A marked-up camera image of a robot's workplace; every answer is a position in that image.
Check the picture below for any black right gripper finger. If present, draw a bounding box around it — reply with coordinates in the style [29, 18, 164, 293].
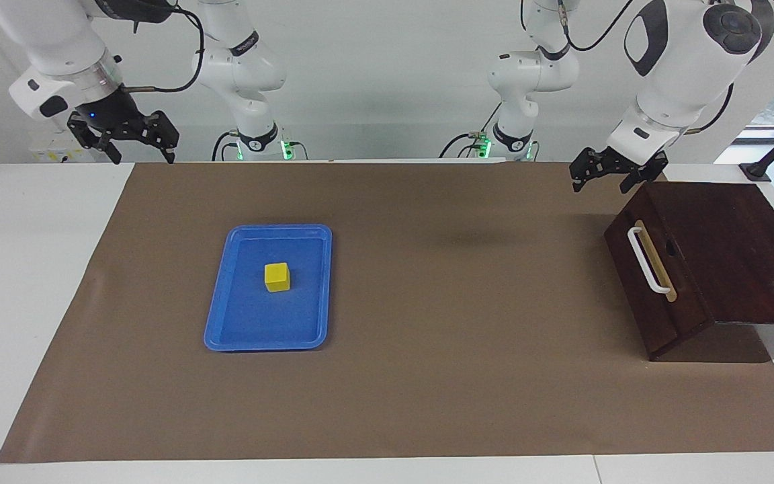
[139, 110, 180, 165]
[67, 112, 123, 165]

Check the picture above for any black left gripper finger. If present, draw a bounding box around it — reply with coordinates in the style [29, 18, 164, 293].
[619, 153, 669, 195]
[569, 149, 613, 194]

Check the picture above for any wooden drawer with white handle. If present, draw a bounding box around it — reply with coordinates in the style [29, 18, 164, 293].
[603, 183, 717, 362]

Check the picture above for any yellow cube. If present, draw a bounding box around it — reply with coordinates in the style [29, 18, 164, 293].
[264, 262, 292, 293]

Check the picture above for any white outlet with yellow labels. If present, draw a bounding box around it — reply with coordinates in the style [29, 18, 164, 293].
[30, 147, 95, 163]

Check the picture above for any dark brown wooden cabinet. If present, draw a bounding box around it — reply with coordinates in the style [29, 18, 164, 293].
[603, 180, 774, 364]

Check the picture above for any blue plastic tray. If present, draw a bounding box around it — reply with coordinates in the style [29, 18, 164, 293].
[203, 224, 333, 352]

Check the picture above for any brown paper table mat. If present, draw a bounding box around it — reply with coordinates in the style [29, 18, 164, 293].
[0, 160, 774, 464]

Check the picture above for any black right arm base cable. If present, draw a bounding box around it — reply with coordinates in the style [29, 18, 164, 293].
[211, 130, 243, 162]

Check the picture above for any black arm base cable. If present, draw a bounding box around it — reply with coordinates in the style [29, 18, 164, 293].
[438, 101, 503, 159]
[211, 130, 243, 162]

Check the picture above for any black left arm base cable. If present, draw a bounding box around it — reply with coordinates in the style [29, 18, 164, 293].
[438, 101, 503, 159]

